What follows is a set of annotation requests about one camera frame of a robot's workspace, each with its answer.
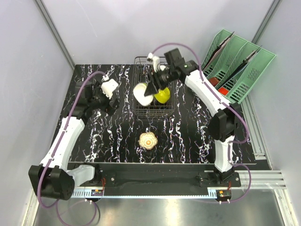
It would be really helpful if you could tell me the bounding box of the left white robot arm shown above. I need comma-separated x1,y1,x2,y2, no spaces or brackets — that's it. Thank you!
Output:
28,79,119,200

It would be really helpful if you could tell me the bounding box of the brown block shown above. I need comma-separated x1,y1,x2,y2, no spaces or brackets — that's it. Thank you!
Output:
209,77,220,87

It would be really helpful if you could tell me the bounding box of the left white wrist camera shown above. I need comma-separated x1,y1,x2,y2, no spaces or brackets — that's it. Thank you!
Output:
101,79,119,99

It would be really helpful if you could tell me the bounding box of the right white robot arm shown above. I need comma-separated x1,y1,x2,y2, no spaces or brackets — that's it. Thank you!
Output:
144,48,241,187

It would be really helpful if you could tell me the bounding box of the wire dish rack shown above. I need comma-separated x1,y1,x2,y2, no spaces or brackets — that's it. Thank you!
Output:
131,56,176,118

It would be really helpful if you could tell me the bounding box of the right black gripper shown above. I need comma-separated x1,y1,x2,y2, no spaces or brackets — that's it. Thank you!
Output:
144,67,174,97

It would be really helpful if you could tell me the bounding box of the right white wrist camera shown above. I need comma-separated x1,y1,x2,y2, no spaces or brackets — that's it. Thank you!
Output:
147,53,166,73

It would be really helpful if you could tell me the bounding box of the red block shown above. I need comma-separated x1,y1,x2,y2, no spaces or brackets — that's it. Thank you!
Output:
218,87,229,96

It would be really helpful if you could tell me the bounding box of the green file organizer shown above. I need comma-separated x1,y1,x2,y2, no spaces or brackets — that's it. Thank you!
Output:
201,29,276,103

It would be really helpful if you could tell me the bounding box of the cream flower shaped bowl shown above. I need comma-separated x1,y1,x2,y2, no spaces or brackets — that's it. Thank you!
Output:
139,132,158,150

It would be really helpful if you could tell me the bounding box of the purple cable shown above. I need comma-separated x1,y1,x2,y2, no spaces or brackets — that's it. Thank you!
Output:
151,43,253,203
37,71,109,224

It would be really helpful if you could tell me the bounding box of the white square green bowl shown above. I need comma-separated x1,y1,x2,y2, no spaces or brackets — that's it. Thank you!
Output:
133,83,153,106

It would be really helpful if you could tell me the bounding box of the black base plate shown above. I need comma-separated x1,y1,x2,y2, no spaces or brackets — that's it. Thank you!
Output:
70,162,242,196

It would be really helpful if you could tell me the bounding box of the black folder in organizer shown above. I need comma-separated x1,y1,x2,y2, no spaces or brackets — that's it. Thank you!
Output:
201,30,235,71

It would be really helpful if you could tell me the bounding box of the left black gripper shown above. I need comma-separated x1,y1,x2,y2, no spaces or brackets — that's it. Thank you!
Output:
88,81,121,116

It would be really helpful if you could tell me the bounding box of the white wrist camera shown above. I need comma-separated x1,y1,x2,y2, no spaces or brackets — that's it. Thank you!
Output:
147,53,166,73
101,79,119,99

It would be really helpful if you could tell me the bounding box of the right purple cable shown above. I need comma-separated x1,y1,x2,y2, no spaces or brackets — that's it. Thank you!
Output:
151,43,253,203

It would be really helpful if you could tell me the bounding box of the yellow green bowl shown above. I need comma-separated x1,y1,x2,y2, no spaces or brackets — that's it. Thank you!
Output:
154,87,170,104

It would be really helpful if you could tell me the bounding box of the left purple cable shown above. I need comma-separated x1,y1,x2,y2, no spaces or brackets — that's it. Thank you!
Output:
37,71,109,224

